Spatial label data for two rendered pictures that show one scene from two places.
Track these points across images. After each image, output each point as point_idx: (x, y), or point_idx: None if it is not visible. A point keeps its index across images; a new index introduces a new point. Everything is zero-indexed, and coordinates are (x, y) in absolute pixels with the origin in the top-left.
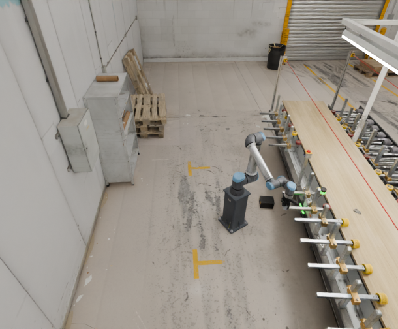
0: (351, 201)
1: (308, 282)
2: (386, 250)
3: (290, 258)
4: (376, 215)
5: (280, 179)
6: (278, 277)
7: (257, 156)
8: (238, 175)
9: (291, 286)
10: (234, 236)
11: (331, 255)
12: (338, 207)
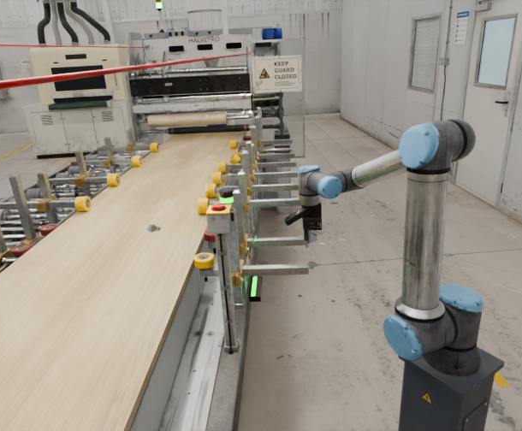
0: (144, 242)
1: None
2: (163, 197)
3: (269, 379)
4: (120, 226)
5: (335, 172)
6: (300, 346)
7: None
8: (459, 292)
9: (279, 334)
10: None
11: None
12: (187, 232)
